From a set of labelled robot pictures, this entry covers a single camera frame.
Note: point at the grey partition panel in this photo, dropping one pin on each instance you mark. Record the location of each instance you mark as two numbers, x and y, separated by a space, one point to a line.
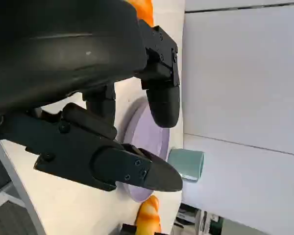
242 80
247 181
235 5

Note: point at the pale green mug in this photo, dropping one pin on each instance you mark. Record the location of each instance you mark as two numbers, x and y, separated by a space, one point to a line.
186 164

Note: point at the lilac plate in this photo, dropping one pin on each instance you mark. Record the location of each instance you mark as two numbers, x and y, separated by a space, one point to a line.
152 139

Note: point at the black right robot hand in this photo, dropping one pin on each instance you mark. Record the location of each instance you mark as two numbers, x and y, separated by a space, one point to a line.
129 229

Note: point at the orange and white bread roll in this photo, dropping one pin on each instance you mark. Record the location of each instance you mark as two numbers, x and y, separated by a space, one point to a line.
145 11
148 218

